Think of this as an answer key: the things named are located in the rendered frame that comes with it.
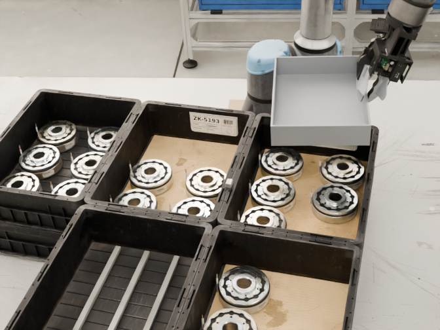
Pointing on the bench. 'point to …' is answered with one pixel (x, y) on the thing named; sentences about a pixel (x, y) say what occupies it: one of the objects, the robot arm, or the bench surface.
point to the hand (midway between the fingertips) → (365, 94)
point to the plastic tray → (318, 103)
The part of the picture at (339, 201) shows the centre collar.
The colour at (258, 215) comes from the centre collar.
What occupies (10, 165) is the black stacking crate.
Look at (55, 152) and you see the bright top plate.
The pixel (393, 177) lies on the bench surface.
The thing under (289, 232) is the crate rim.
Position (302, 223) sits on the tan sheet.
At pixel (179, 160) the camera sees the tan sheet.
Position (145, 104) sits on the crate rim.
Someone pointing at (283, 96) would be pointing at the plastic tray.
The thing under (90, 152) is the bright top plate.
